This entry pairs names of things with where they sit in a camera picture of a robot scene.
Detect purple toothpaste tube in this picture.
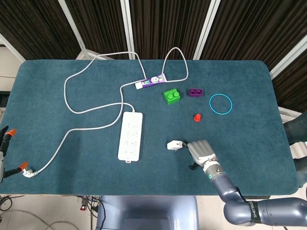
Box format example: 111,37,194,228
135,74,166,90

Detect teal fabric table mat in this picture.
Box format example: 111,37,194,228
0,59,300,196

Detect dark grey chair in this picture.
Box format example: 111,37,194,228
283,111,307,190

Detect blue-grey robot torso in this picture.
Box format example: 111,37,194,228
95,195,200,230

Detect cyan thin ring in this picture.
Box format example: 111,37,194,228
209,93,233,115

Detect white power strip cable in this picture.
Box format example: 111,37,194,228
35,47,189,174

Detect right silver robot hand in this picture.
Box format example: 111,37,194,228
183,139,218,171

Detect white power strip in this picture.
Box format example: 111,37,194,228
117,111,143,165

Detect white power adapter plug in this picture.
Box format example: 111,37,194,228
166,140,184,151

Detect black velcro arm strap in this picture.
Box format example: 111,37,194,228
249,202,261,225

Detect purple building block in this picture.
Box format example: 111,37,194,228
188,88,204,98

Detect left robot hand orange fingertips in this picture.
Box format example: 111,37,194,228
0,127,30,184

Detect white partition frame post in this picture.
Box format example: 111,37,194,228
193,0,222,60
120,0,136,60
0,32,26,62
57,0,96,60
270,33,307,80

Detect green building block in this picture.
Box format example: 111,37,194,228
163,88,182,105

